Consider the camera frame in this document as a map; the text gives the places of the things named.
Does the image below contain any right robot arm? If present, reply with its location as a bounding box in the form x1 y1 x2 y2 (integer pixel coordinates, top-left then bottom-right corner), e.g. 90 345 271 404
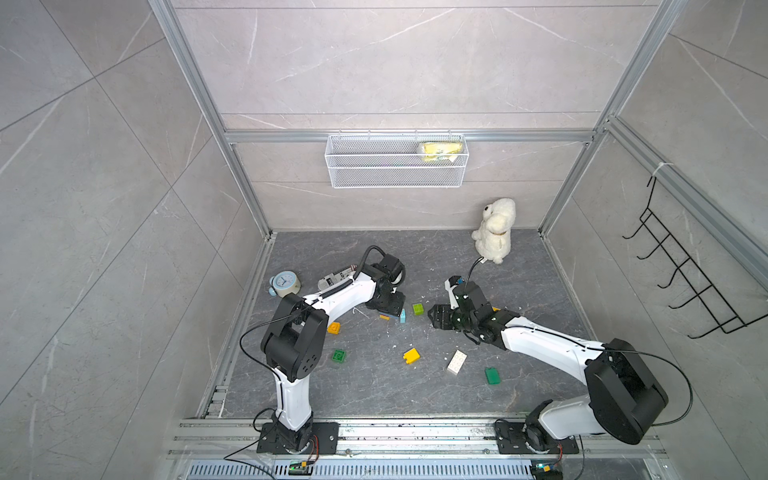
428 275 669 454

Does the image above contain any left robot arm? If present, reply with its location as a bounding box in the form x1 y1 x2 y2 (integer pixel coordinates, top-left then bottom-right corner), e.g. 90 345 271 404
240 245 406 457

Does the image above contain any white long lego brick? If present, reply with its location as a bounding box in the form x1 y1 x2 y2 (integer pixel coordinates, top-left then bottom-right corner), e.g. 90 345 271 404
446 350 467 375

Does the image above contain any yellow stepped lego brick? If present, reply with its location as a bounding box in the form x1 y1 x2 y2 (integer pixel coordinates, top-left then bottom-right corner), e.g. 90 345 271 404
403 348 421 365

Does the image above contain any green flat lego brick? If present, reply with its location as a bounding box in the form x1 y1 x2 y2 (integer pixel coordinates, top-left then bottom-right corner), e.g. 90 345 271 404
485 368 501 385

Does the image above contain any dark green lego brick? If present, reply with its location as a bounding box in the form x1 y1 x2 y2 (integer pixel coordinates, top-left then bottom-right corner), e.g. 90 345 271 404
331 349 346 364

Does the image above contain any small toy car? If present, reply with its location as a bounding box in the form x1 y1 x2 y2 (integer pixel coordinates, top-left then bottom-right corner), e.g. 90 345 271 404
317 264 356 293

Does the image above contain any white plush toy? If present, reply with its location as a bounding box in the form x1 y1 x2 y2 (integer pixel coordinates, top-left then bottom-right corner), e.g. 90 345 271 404
471 198 516 264

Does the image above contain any tape roll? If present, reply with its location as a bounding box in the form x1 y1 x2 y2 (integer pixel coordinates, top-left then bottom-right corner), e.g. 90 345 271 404
268 270 301 297

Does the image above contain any yellow sponge in basket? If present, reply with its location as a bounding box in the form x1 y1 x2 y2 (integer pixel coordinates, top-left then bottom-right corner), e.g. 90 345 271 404
417 142 464 163

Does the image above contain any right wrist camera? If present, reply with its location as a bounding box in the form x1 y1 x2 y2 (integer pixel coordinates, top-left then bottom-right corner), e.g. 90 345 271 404
444 275 463 310

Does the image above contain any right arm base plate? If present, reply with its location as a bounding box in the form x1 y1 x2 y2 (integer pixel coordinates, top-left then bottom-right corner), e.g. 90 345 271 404
493 419 580 455

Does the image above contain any white wire mesh basket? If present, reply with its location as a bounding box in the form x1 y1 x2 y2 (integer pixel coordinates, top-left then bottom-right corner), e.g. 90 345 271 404
324 132 469 189

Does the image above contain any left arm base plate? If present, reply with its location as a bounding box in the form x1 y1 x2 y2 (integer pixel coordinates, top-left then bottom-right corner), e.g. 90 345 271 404
257 420 340 455

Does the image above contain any black wire hook rack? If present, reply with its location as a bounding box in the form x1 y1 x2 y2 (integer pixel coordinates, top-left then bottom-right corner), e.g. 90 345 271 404
622 176 767 340

